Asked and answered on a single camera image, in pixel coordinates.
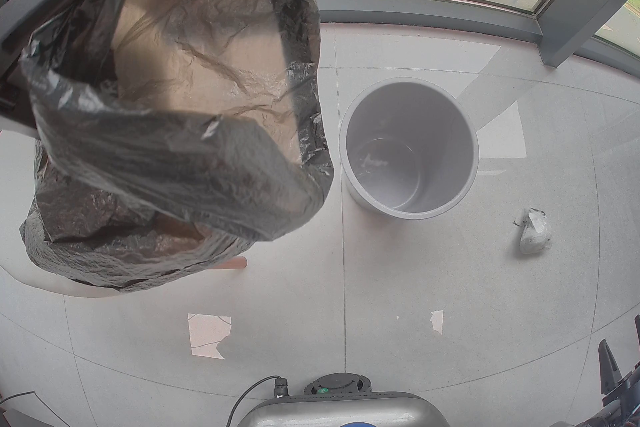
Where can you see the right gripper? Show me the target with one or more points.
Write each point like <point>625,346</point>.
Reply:
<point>625,402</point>

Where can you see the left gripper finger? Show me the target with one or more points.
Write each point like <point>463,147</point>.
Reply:
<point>50,4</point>

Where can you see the black plastic bag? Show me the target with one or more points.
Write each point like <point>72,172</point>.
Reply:
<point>175,155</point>

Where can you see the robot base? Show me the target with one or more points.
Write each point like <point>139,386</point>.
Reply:
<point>345,410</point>

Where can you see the crumpled clear plastic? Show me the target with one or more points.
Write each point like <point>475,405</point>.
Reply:
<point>535,232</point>

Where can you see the white trash bin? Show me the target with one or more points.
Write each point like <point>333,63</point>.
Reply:
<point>400,114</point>

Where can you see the white cushioned wooden chair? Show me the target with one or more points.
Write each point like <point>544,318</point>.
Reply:
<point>12,195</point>

